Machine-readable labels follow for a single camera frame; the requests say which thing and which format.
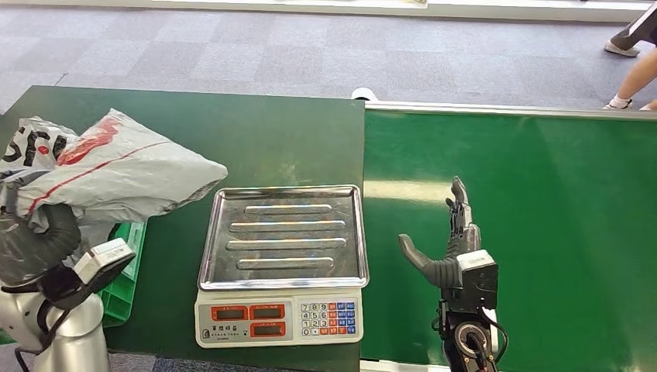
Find grey courier bag black letters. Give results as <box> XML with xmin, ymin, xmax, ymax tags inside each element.
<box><xmin>0</xmin><ymin>116</ymin><xmax>81</xmax><ymax>173</ymax></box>

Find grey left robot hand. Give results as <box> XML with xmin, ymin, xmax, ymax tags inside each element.
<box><xmin>0</xmin><ymin>174</ymin><xmax>82</xmax><ymax>288</ymax></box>

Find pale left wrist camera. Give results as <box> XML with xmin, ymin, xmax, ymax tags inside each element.
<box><xmin>73</xmin><ymin>237</ymin><xmax>136</xmax><ymax>286</ymax></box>

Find green plastic crate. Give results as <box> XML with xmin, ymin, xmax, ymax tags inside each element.
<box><xmin>100</xmin><ymin>220</ymin><xmax>148</xmax><ymax>329</ymax></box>

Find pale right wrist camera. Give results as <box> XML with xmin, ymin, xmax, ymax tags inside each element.
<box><xmin>456</xmin><ymin>249</ymin><xmax>499</xmax><ymax>309</ymax></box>

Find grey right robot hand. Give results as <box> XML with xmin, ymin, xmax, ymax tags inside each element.
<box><xmin>397</xmin><ymin>175</ymin><xmax>483</xmax><ymax>288</ymax></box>

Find green conveyor belt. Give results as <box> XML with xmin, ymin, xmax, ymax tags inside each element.
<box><xmin>361</xmin><ymin>101</ymin><xmax>657</xmax><ymax>372</ymax></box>

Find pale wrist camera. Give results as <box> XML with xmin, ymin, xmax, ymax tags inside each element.
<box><xmin>456</xmin><ymin>249</ymin><xmax>499</xmax><ymax>309</ymax></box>
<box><xmin>73</xmin><ymin>237</ymin><xmax>136</xmax><ymax>286</ymax></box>

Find person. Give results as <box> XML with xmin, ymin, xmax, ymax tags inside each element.
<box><xmin>604</xmin><ymin>2</ymin><xmax>657</xmax><ymax>58</ymax></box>
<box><xmin>601</xmin><ymin>46</ymin><xmax>657</xmax><ymax>112</ymax></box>

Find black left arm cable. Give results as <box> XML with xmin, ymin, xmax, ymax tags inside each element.
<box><xmin>14</xmin><ymin>287</ymin><xmax>71</xmax><ymax>372</ymax></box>

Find white electronic scale steel tray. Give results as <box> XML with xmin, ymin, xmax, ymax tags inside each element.
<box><xmin>194</xmin><ymin>184</ymin><xmax>370</xmax><ymax>350</ymax></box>

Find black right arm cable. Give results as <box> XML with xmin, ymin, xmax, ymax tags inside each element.
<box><xmin>480</xmin><ymin>308</ymin><xmax>510</xmax><ymax>366</ymax></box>

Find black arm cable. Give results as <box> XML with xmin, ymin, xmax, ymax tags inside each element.
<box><xmin>480</xmin><ymin>308</ymin><xmax>510</xmax><ymax>366</ymax></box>
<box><xmin>14</xmin><ymin>287</ymin><xmax>71</xmax><ymax>372</ymax></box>

